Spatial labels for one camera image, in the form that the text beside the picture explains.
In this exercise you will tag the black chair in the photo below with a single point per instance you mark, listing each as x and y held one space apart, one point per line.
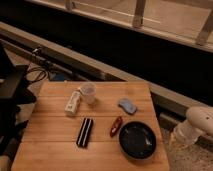
13 92

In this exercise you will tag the clear plastic cup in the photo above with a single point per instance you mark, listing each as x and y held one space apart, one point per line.
88 91

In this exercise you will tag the white remote controller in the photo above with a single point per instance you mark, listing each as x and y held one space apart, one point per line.
73 103

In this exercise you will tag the blue sponge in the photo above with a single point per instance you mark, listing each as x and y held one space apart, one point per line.
127 106

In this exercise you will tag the black white striped box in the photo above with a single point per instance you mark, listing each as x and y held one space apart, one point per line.
84 133

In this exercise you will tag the dark ceramic bowl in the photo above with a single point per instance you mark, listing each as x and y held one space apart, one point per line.
137 140

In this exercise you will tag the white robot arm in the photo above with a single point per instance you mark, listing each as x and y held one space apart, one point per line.
199 121

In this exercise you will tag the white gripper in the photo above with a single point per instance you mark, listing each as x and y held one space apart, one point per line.
184 134

